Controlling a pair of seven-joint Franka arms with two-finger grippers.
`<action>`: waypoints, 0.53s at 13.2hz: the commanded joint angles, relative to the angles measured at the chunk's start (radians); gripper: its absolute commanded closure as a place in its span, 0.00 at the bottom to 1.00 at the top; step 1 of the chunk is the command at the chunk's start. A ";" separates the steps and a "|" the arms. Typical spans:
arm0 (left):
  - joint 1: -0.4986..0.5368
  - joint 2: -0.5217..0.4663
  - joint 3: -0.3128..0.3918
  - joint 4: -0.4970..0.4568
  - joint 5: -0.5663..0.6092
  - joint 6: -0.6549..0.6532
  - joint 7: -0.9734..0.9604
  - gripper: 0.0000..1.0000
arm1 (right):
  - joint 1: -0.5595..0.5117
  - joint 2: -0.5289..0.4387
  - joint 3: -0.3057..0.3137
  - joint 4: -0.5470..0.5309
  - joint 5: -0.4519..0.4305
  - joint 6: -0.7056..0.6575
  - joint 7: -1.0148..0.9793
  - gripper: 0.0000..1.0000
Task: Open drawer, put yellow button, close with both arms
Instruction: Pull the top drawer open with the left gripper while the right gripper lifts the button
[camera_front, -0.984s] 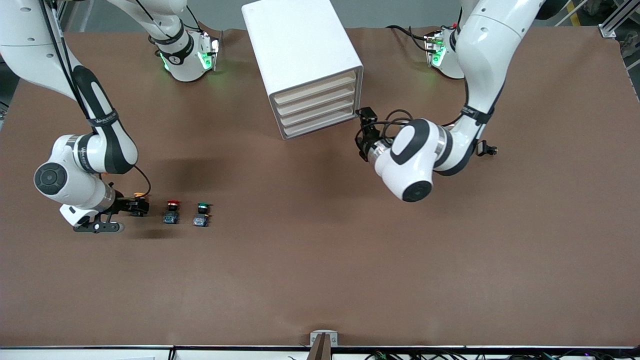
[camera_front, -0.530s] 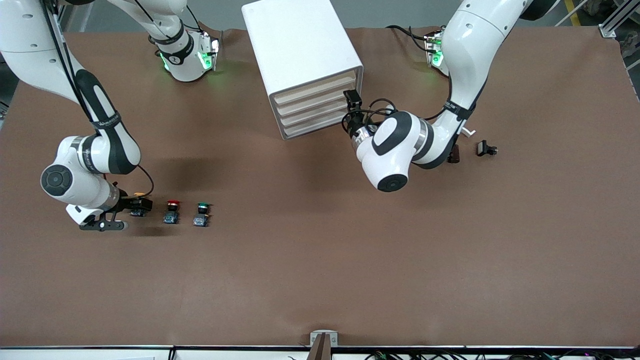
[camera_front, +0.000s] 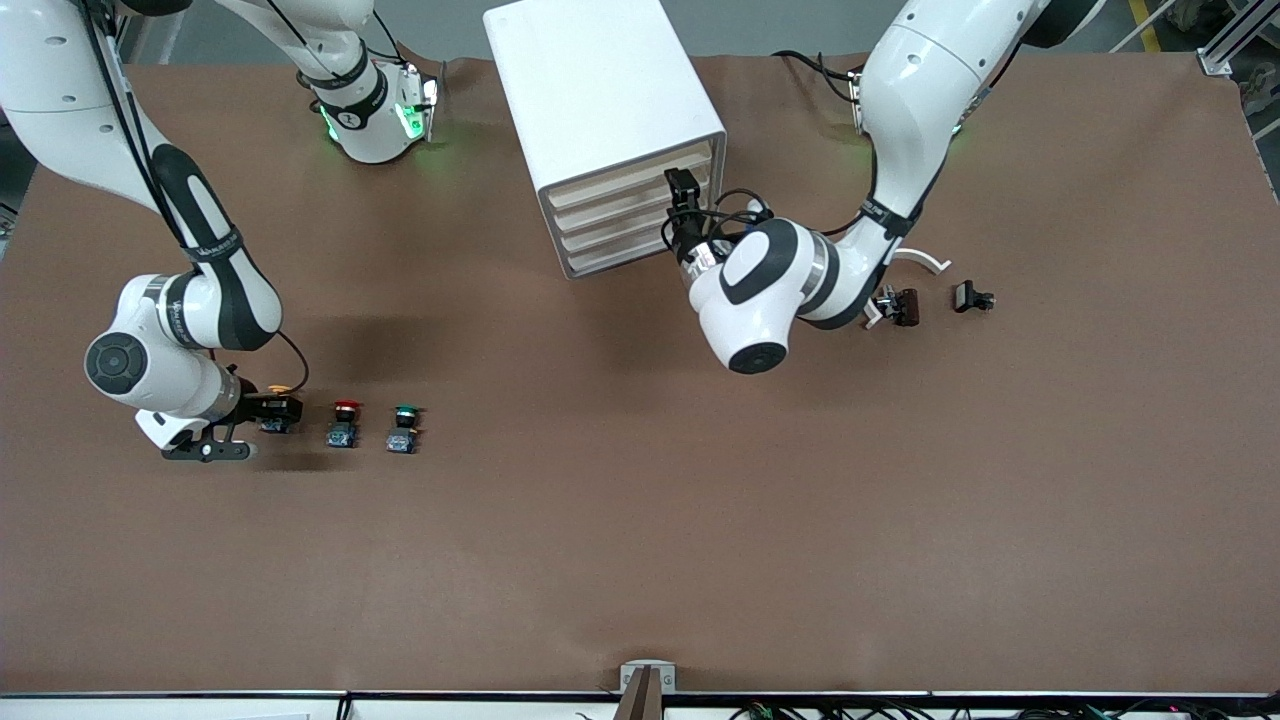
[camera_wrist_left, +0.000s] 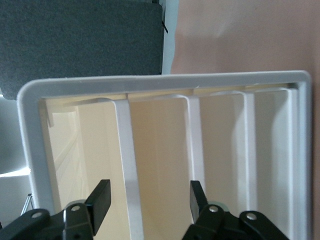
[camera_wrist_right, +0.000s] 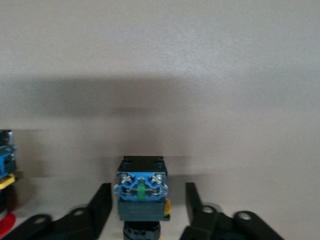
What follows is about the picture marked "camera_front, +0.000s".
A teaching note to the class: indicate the dark brown terminal block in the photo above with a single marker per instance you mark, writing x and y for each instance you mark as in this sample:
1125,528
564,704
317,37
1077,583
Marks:
906,307

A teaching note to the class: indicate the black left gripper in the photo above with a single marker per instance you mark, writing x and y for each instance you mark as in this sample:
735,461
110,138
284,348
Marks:
691,238

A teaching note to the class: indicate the green push button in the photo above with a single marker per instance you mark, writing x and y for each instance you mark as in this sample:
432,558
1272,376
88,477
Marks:
402,435

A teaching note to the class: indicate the aluminium frame profile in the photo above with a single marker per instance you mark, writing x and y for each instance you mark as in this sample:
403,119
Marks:
1235,40

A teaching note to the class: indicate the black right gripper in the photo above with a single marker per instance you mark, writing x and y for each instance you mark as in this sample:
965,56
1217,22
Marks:
268,407

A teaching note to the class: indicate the white curved plastic arc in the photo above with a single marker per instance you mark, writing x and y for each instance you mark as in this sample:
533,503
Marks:
925,258

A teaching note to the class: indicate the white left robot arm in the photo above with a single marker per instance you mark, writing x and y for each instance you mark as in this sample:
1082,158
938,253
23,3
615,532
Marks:
760,300

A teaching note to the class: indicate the brown table cover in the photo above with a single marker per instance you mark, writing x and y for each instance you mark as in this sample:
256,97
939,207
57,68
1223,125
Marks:
640,500

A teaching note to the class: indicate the yellow push button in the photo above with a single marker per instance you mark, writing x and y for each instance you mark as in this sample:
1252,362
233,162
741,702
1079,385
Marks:
280,388

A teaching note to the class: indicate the small black clip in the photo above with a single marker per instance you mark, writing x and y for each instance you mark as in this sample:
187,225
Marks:
967,297

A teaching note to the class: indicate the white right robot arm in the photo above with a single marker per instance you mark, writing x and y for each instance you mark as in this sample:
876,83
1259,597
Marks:
60,100

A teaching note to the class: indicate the black table edge strip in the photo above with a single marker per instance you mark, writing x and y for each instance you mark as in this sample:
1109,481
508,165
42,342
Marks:
300,693

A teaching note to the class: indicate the red push button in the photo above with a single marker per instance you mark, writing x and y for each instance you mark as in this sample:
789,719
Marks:
343,428

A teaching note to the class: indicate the grey metal bracket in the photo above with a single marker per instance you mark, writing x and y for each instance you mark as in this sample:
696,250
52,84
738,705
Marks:
648,667

